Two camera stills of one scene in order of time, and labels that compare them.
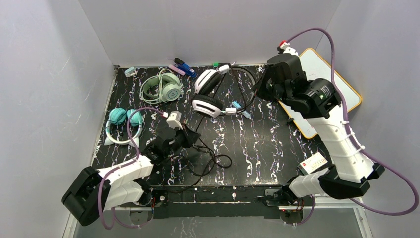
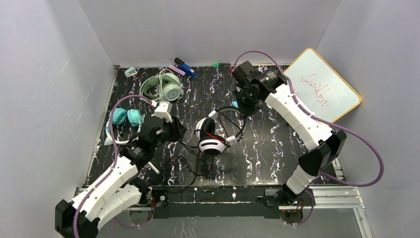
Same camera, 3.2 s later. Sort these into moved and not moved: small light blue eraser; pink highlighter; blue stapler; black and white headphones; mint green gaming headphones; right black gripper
Moved: right black gripper; black and white headphones
Not moved: blue stapler; pink highlighter; mint green gaming headphones; small light blue eraser
